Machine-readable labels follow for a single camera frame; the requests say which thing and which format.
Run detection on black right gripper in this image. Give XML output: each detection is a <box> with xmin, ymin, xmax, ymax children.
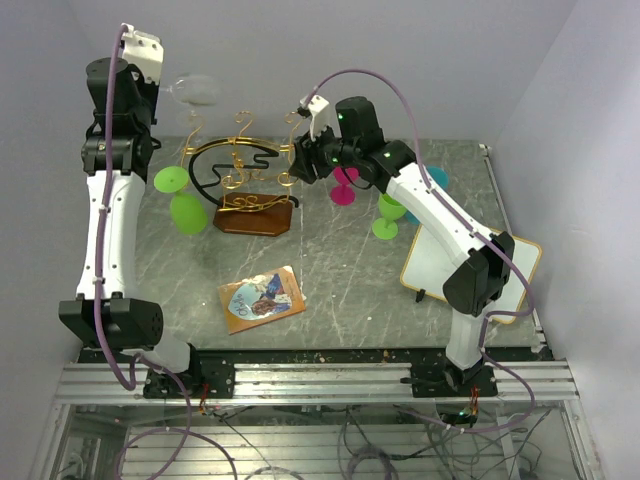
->
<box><xmin>289</xmin><ymin>119</ymin><xmax>360</xmax><ymax>184</ymax></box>

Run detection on pink plastic wine glass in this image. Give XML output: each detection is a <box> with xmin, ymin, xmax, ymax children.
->
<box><xmin>330</xmin><ymin>168</ymin><xmax>359</xmax><ymax>206</ymax></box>

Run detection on clear wine glass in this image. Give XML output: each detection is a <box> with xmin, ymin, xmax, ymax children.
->
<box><xmin>160</xmin><ymin>73</ymin><xmax>220</xmax><ymax>106</ymax></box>

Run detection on light green plastic wine glass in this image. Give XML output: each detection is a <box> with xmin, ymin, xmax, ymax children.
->
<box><xmin>154</xmin><ymin>166</ymin><xmax>208</xmax><ymax>235</ymax></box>

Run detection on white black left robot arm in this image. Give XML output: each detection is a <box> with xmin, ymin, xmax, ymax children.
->
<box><xmin>58</xmin><ymin>54</ymin><xmax>204</xmax><ymax>397</ymax></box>

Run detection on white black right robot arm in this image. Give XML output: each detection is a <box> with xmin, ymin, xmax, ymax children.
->
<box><xmin>289</xmin><ymin>95</ymin><xmax>515</xmax><ymax>396</ymax></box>

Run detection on clear glass hanging on rack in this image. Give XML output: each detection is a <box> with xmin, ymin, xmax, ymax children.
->
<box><xmin>176</xmin><ymin>109</ymin><xmax>206</xmax><ymax>134</ymax></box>

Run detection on blue plastic wine glass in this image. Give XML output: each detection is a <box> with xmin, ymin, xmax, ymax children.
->
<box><xmin>404</xmin><ymin>166</ymin><xmax>449</xmax><ymax>225</ymax></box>

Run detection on Othello picture book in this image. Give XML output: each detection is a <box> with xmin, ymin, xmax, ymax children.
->
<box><xmin>218</xmin><ymin>266</ymin><xmax>306</xmax><ymax>335</ymax></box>

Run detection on small framed whiteboard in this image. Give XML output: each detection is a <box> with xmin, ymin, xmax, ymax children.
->
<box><xmin>400</xmin><ymin>226</ymin><xmax>543</xmax><ymax>312</ymax></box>

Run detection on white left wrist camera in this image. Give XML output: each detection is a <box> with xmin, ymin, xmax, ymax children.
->
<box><xmin>122</xmin><ymin>24</ymin><xmax>164</xmax><ymax>86</ymax></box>

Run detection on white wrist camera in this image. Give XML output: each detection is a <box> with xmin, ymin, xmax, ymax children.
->
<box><xmin>122</xmin><ymin>24</ymin><xmax>164</xmax><ymax>86</ymax></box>
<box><xmin>300</xmin><ymin>94</ymin><xmax>330</xmax><ymax>141</ymax></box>

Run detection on gold wire wine glass rack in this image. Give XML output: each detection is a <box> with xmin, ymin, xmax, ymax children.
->
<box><xmin>180</xmin><ymin>110</ymin><xmax>300</xmax><ymax>237</ymax></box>

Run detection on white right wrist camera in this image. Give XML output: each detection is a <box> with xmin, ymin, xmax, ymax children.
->
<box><xmin>300</xmin><ymin>94</ymin><xmax>330</xmax><ymax>141</ymax></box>

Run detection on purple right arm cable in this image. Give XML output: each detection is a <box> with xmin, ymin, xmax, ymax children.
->
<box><xmin>304</xmin><ymin>68</ymin><xmax>536</xmax><ymax>434</ymax></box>

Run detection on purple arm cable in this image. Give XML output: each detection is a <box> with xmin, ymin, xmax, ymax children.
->
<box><xmin>92</xmin><ymin>22</ymin><xmax>239</xmax><ymax>480</ymax></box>
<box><xmin>304</xmin><ymin>68</ymin><xmax>536</xmax><ymax>434</ymax></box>

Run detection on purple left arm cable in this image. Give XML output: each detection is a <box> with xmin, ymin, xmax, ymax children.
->
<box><xmin>92</xmin><ymin>22</ymin><xmax>239</xmax><ymax>480</ymax></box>

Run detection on aluminium extrusion rail base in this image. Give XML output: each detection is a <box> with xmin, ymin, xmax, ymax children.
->
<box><xmin>54</xmin><ymin>361</ymin><xmax>579</xmax><ymax>407</ymax></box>

